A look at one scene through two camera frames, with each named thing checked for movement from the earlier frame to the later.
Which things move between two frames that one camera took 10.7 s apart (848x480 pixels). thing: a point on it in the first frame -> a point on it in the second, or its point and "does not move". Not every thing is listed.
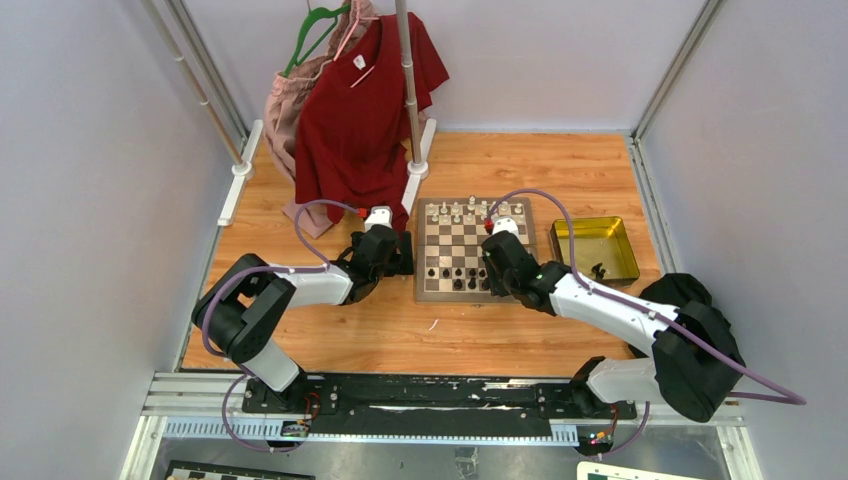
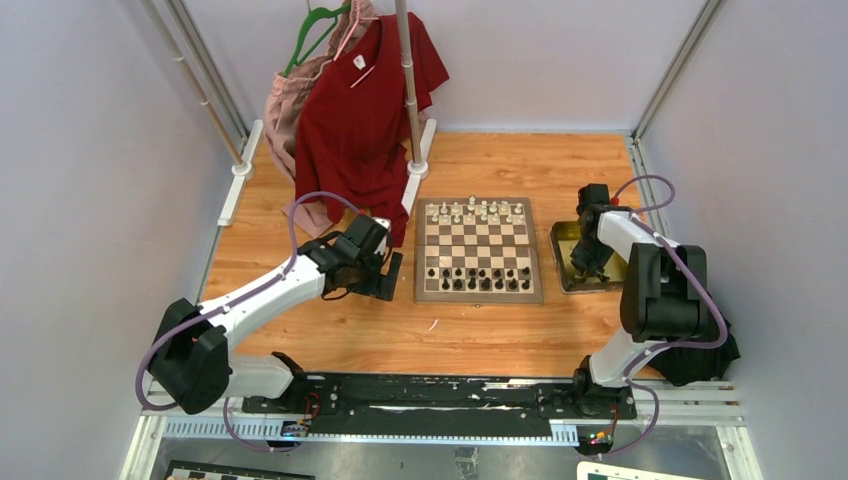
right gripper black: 497,287 -> 586,264
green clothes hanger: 311,16 does not move
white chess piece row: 472,211 does not move
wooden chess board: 450,264 does not move
